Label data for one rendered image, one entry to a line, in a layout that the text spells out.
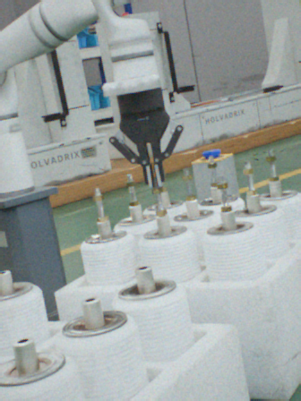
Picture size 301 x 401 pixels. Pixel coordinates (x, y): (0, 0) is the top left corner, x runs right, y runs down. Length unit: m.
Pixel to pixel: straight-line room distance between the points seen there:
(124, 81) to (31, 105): 2.56
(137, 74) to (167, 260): 0.30
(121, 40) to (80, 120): 2.55
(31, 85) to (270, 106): 1.48
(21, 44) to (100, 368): 0.96
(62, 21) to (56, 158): 2.03
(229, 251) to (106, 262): 0.23
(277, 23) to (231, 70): 3.06
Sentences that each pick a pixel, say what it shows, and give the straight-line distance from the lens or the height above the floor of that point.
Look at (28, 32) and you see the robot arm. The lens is 1.69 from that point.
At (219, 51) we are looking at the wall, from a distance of 8.18.
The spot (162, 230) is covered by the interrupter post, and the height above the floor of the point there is 0.26.
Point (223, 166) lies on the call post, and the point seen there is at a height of 0.30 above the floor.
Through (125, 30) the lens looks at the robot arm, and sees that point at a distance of 1.26.
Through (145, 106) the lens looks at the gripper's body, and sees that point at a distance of 1.26.
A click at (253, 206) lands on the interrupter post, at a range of 1.36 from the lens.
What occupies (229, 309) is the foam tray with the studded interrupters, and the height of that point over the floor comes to 0.14.
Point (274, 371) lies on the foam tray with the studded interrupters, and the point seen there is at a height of 0.05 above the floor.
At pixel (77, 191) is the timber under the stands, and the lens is 3.60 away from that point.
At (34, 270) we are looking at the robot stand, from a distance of 1.81.
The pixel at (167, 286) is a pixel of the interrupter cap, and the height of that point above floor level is 0.25.
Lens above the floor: 0.52
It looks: 9 degrees down
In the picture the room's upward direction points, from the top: 11 degrees counter-clockwise
